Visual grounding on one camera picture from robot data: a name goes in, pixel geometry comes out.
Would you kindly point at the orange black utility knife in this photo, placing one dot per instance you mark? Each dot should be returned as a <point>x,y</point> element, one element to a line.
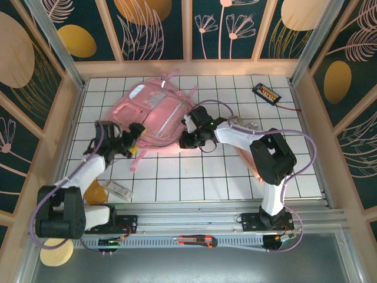
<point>200,240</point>

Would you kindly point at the pink pencil pouch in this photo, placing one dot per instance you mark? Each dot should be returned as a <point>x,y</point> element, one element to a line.
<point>246,159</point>

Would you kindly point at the grey metal tray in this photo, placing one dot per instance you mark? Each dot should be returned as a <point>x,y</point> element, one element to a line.
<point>191,265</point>

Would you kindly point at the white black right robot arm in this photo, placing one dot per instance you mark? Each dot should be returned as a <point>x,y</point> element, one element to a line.
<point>235,134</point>

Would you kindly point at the aluminium frame post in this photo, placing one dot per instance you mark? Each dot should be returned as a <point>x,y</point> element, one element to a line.
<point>312,44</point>
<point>59,50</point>

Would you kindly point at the round yellow sponge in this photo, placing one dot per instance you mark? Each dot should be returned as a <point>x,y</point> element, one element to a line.
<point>56,255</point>

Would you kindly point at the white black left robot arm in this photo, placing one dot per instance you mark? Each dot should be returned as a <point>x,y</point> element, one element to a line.
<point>91,171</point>

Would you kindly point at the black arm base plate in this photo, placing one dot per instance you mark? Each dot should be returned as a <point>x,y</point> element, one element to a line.
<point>129,224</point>
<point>250,221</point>

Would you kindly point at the clear plastic box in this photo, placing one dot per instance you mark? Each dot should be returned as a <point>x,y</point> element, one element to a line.
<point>117,191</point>

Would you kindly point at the orange square card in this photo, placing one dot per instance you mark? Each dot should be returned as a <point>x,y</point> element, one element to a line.
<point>95,193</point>

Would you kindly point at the pink student backpack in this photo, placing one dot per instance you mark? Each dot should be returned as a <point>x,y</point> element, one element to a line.
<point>153,115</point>

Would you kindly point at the aluminium frame rail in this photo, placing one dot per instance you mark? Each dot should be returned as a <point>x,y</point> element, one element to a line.
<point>191,219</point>

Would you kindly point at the black case with orange row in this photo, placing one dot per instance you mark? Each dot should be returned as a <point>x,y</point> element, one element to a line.
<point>266,92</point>

